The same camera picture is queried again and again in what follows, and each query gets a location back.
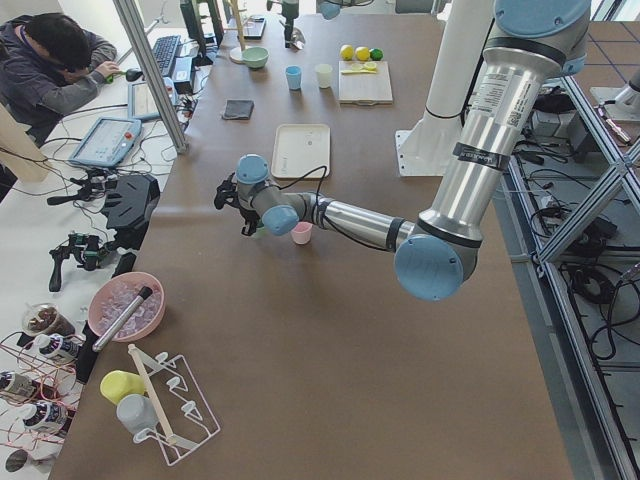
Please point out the blue cup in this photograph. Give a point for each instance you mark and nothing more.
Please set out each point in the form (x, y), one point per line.
(293, 75)

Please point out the yellow lemon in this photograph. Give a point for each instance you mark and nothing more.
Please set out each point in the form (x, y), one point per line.
(347, 52)
(362, 53)

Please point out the yellow cup on rack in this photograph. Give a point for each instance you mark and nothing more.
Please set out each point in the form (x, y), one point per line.
(118, 384)

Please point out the dark grey cloth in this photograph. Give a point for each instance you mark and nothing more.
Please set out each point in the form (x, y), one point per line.
(236, 109)

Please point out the pink cup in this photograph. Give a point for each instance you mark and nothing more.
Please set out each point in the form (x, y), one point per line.
(301, 233)

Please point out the metal ice scoop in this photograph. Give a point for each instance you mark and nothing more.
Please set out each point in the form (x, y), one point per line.
(144, 293)

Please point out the cream cup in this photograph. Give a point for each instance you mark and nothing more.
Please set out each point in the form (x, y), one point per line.
(324, 74)

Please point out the seated person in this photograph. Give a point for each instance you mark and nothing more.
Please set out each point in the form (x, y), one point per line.
(52, 68)

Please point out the green lime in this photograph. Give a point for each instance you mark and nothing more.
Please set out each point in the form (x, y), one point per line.
(376, 54)

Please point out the green cup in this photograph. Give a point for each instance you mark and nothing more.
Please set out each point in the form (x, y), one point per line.
(260, 233)

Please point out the aluminium frame post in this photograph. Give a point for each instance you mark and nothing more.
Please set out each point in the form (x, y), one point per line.
(132, 23)

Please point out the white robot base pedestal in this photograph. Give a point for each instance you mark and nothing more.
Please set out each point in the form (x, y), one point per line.
(435, 100)

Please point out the green bowl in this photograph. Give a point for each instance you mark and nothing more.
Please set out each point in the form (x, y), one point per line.
(255, 57)

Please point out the blue teach pendant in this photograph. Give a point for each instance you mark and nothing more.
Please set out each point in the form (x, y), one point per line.
(107, 143)

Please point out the grey cup on rack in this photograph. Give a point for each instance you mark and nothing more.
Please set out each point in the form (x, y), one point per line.
(136, 413)

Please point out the iced coffee cup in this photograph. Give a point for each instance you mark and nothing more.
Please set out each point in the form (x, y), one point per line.
(45, 318)

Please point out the black keyboard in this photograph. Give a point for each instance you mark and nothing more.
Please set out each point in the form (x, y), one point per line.
(164, 51)

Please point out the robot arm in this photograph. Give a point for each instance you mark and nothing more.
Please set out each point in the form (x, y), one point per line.
(495, 55)

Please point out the wooden stand with base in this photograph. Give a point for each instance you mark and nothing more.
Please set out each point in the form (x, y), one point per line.
(242, 19)

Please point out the white wire cup rack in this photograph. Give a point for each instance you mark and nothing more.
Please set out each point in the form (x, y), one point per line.
(185, 420)

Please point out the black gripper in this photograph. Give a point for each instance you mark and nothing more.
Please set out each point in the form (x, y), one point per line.
(246, 218)

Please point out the wooden cutting board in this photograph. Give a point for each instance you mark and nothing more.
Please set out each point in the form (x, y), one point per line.
(365, 89)

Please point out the cream rabbit tray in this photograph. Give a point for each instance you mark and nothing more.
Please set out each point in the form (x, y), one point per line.
(301, 149)

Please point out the yellow knife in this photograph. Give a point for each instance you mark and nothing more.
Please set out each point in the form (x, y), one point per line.
(358, 72)

